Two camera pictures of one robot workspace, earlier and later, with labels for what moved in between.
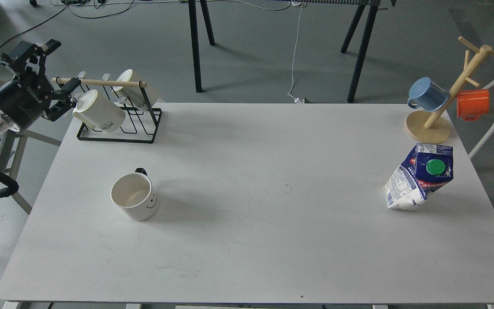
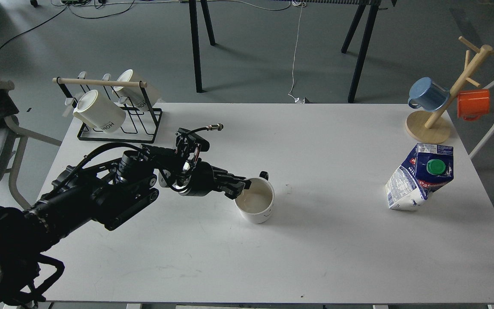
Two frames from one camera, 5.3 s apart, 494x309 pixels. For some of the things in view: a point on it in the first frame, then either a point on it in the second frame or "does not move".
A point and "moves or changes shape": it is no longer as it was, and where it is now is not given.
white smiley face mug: [135, 193] moves or changes shape
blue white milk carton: [428, 167] does not move
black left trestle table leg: [195, 39] does not move
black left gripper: [27, 98] -> [203, 181]
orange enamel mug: [471, 104] does not move
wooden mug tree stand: [430, 128] does not move
